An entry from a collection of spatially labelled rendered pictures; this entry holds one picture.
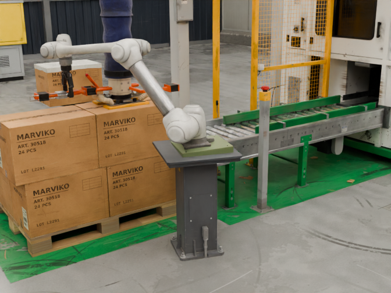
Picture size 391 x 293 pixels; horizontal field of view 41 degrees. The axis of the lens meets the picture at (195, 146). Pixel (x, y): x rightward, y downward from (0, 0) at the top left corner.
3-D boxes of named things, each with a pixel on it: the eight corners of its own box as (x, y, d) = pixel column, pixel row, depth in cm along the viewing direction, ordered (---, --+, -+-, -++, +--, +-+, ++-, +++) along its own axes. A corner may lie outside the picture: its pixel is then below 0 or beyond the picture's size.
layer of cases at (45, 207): (121, 166, 504) (119, 126, 492) (177, 199, 425) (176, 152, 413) (-7, 194, 439) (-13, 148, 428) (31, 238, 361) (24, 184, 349)
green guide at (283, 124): (373, 109, 540) (373, 101, 537) (381, 111, 532) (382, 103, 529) (254, 135, 454) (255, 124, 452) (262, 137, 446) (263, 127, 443)
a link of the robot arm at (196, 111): (210, 133, 355) (208, 102, 349) (201, 140, 339) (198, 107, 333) (188, 133, 361) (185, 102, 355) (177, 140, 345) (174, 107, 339)
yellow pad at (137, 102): (143, 102, 406) (142, 95, 404) (149, 104, 398) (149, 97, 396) (102, 107, 387) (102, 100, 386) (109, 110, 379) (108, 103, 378)
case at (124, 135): (145, 141, 441) (143, 95, 430) (170, 153, 410) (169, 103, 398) (77, 154, 409) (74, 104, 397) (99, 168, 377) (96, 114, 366)
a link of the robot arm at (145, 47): (128, 36, 350) (118, 38, 338) (152, 36, 343) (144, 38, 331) (130, 56, 353) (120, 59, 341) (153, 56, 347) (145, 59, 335)
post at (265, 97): (262, 206, 444) (265, 90, 415) (267, 208, 439) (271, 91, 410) (256, 208, 441) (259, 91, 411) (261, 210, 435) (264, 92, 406)
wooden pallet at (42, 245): (122, 180, 508) (121, 166, 504) (177, 215, 429) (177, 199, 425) (-5, 210, 444) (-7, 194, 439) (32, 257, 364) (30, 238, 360)
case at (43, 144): (77, 154, 409) (73, 104, 398) (99, 168, 378) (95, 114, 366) (-2, 170, 376) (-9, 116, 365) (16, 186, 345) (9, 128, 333)
